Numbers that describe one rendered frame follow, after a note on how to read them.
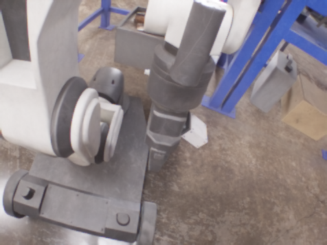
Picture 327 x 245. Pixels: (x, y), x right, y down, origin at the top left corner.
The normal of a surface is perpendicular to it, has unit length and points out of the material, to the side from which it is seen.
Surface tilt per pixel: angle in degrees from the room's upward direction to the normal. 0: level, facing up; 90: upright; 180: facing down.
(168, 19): 83
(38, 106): 70
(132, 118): 0
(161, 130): 78
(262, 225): 0
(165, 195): 0
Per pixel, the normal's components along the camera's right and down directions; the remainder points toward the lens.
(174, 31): -0.06, 0.71
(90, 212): 0.22, -0.51
